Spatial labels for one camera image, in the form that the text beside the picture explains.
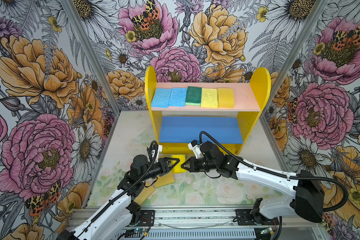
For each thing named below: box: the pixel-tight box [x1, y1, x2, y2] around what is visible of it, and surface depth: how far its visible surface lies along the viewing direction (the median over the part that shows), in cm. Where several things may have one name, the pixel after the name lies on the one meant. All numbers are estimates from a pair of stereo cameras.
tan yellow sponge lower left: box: [133, 185, 156, 206], surface depth 81 cm
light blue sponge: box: [151, 88, 172, 108], surface depth 71 cm
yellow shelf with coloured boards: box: [145, 66, 272, 155], surface depth 72 cm
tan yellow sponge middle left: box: [154, 169, 175, 189], surface depth 87 cm
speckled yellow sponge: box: [200, 87, 218, 108], surface depth 70 cm
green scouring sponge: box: [185, 86, 202, 106], surface depth 71 cm
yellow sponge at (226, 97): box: [218, 88, 235, 108], surface depth 70 cm
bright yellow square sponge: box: [170, 154, 187, 173], surface depth 73 cm
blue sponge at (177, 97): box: [168, 87, 188, 107], surface depth 71 cm
